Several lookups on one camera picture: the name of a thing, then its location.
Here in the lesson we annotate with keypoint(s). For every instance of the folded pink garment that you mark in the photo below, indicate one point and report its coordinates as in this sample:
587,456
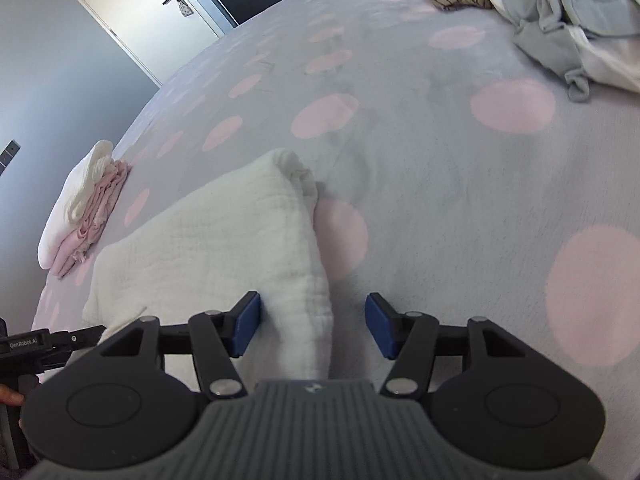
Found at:
95,210

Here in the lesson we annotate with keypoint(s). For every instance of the dark wall switch panel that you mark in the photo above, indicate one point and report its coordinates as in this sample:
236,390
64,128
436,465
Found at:
9,154

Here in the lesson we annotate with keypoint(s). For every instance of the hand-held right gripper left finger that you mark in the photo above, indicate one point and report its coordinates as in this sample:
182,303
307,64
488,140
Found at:
247,322

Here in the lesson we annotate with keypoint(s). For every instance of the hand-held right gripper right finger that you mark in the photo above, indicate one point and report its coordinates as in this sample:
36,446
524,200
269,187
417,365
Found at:
380,325

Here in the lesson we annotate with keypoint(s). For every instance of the folded white crinkled garment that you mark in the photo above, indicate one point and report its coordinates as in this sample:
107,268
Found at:
65,205

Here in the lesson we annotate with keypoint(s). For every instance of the cream door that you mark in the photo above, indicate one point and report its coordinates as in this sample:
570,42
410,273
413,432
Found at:
140,10

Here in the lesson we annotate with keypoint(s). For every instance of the person's left hand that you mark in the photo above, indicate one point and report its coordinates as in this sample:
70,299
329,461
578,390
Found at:
10,396

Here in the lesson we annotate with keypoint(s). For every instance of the grey-blue crumpled garment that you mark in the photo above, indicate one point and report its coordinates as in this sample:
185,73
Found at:
540,10

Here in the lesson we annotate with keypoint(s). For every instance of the small hanging fabric pouch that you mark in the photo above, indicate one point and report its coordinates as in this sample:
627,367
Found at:
182,8

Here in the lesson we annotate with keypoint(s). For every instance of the white muslin long-sleeve shirt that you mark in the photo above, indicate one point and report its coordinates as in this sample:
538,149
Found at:
200,250

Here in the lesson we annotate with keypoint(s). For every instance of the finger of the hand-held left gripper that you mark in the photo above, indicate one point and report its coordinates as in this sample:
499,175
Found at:
75,339

